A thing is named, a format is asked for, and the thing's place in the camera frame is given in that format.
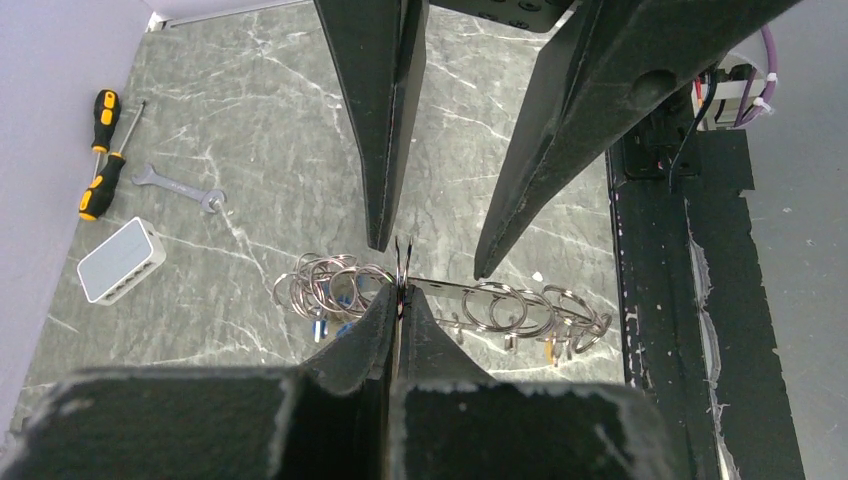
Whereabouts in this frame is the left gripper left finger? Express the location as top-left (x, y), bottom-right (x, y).
top-left (1, 285), bottom-right (398, 479)

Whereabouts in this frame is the yellow black screwdriver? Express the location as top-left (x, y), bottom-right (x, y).
top-left (91, 89), bottom-right (122, 173)
top-left (78, 99), bottom-right (147, 221)

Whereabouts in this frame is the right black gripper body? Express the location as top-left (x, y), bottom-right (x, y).
top-left (431, 0), bottom-right (577, 33)

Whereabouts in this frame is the yellow black screwdriver upper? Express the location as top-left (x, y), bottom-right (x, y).
top-left (91, 89), bottom-right (122, 173)

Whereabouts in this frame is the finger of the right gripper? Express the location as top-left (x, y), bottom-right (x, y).
top-left (474, 0), bottom-right (790, 279)
top-left (315, 0), bottom-right (429, 251)

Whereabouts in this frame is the large metal keyring with rings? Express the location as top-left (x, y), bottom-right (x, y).
top-left (271, 252), bottom-right (612, 367)

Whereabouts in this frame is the yellow black screwdriver lower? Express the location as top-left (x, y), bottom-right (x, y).
top-left (78, 99), bottom-right (147, 221)

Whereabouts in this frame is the clear plastic box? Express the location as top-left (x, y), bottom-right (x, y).
top-left (76, 216), bottom-right (167, 306)

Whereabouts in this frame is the silver wrench right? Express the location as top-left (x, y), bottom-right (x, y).
top-left (131, 164), bottom-right (227, 214)

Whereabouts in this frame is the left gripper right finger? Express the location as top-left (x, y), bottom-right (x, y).
top-left (387, 288), bottom-right (679, 479)

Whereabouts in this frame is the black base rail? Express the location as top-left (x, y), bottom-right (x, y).
top-left (606, 95), bottom-right (804, 479)

